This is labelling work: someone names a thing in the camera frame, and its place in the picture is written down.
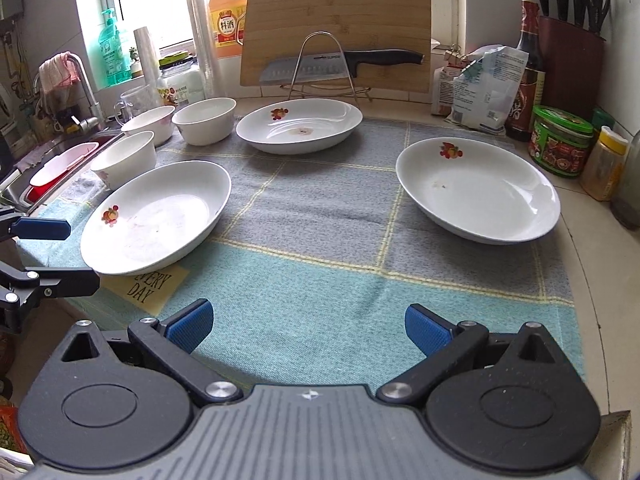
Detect black kitchen scissors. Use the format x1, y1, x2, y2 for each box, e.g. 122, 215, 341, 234
584, 0, 612, 35

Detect metal faucet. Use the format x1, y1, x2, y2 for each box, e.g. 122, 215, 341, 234
34, 54, 103, 133

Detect spice jar with yellow lid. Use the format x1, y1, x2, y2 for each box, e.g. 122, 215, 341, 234
580, 126, 630, 202

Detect dark red knife block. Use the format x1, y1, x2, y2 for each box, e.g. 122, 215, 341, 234
537, 15, 606, 121

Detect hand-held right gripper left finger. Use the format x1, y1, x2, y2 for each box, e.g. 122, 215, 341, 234
59, 299, 245, 407

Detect sauce jar with green lid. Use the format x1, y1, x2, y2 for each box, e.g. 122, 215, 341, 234
528, 105, 594, 179

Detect white bag with orange print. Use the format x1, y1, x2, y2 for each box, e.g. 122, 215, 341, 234
431, 65, 471, 117

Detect orange cooking wine jug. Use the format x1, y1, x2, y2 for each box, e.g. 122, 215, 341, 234
208, 0, 249, 61

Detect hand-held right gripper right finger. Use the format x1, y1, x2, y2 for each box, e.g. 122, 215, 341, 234
375, 304, 568, 407

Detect grey and teal checked towel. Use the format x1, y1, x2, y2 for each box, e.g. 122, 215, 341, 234
17, 110, 586, 391

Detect red white basin in sink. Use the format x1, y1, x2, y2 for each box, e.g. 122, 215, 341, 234
29, 141, 100, 187

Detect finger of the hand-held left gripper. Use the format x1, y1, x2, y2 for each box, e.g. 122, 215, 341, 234
0, 259, 101, 333
0, 205, 71, 242

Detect white bowl with pink flowers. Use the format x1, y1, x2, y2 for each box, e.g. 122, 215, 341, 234
90, 130, 158, 192
171, 97, 237, 147
120, 105, 176, 148

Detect white bag with blue print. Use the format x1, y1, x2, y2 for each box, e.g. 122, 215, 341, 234
445, 46, 530, 135

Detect green dish soap bottle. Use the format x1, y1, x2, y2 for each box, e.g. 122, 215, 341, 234
96, 7, 132, 87

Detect pink cloth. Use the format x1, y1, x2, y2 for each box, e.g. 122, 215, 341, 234
39, 51, 81, 92

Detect metal wire rack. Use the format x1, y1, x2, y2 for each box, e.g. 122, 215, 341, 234
259, 31, 373, 103

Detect dark soy sauce bottle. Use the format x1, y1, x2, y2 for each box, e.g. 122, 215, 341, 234
505, 0, 547, 142

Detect bamboo cutting board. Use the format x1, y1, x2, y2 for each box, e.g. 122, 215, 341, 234
239, 0, 432, 94

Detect tall stack of plastic cups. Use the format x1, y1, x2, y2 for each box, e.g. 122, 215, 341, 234
185, 0, 226, 101

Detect metal binder clip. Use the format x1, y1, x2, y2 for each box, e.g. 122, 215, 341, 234
440, 44, 476, 66

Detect glass jar with green lid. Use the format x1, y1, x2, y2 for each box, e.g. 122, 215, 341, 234
157, 51, 206, 107

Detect bottle with green cap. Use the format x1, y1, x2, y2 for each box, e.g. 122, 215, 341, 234
591, 107, 616, 136

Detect stainless steel sink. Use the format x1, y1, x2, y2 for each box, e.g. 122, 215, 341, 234
0, 127, 126, 216

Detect black-handled kitchen knife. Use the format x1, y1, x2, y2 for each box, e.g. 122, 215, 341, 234
259, 49, 426, 86

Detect clear glass mug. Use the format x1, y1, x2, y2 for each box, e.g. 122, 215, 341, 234
114, 84, 158, 126

